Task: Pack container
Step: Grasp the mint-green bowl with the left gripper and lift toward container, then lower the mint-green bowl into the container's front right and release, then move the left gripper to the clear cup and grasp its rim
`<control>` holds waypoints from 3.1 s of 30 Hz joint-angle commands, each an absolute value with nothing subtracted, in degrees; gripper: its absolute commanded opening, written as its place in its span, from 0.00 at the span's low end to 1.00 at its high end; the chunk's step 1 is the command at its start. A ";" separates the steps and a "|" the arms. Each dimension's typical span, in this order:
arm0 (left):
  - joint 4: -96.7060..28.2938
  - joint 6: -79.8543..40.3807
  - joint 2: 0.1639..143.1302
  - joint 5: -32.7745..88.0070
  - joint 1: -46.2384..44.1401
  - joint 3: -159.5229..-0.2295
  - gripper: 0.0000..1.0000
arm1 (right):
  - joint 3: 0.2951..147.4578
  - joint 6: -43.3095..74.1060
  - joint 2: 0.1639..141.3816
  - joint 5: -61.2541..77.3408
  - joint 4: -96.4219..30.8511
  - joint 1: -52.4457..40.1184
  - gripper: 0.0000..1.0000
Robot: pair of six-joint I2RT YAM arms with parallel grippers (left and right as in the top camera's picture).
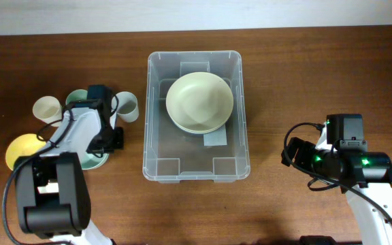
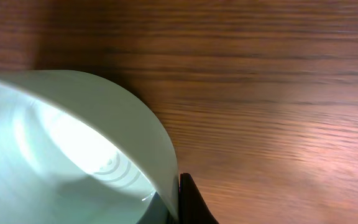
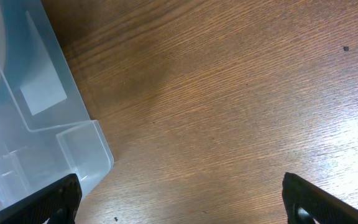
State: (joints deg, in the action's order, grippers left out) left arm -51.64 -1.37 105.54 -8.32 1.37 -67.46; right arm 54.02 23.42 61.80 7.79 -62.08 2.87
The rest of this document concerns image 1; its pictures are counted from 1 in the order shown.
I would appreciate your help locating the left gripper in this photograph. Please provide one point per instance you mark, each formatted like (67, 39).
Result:
(118, 143)

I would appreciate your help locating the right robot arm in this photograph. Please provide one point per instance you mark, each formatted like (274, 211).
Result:
(341, 159)

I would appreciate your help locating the beige cup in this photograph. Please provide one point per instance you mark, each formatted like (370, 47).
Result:
(48, 110)

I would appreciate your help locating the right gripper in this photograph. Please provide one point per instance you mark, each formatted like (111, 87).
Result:
(305, 149)

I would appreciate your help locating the beige bowl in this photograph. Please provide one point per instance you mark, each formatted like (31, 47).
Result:
(201, 96)
(195, 126)

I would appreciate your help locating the white label in bin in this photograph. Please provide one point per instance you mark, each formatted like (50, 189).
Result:
(216, 138)

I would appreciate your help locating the clear plastic storage bin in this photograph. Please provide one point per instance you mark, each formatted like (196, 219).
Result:
(171, 154)

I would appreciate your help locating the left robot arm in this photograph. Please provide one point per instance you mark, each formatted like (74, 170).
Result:
(52, 197)

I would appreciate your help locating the grey cup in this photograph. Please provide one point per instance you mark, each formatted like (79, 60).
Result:
(125, 106)

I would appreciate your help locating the yellow bowl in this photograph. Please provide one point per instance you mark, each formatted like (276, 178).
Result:
(22, 146)

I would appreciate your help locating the mint green bowl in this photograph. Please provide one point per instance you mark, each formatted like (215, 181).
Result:
(90, 161)

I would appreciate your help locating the mint green cup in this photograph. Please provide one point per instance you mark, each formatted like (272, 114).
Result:
(76, 95)

